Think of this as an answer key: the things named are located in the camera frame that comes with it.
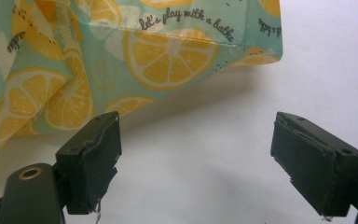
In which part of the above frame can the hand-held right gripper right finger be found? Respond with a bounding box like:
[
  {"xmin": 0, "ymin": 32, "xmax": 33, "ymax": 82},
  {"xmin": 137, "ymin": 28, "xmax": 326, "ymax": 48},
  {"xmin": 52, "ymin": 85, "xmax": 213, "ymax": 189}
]
[{"xmin": 269, "ymin": 111, "xmax": 358, "ymax": 217}]

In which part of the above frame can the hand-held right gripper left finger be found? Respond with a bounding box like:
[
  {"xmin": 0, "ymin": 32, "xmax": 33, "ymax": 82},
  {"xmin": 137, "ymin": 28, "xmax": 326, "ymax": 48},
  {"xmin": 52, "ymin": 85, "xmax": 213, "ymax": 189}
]
[{"xmin": 55, "ymin": 111, "xmax": 123, "ymax": 217}]

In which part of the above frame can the lemon print cloth bag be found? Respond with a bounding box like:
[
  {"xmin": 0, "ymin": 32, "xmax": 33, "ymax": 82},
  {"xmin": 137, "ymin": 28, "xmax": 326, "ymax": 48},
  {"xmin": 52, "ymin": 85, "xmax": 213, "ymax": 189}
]
[{"xmin": 0, "ymin": 0, "xmax": 283, "ymax": 166}]

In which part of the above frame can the wooden-edged white board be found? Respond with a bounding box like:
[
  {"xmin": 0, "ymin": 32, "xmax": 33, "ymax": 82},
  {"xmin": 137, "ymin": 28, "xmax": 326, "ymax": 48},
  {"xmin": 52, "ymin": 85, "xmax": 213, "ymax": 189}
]
[{"xmin": 0, "ymin": 0, "xmax": 358, "ymax": 224}]

